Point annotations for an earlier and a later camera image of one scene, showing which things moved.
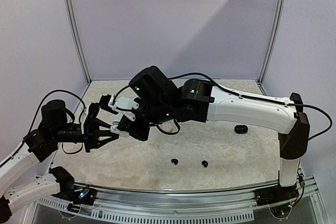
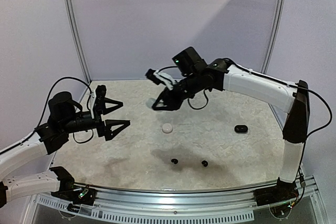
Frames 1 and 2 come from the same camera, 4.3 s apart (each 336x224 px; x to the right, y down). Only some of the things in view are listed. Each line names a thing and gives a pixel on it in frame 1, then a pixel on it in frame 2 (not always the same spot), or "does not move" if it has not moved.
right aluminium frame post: x=279 y=25 does not move
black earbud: x=205 y=163 does not move
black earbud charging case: x=241 y=129 does not move
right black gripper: x=135 y=123 to x=174 y=93
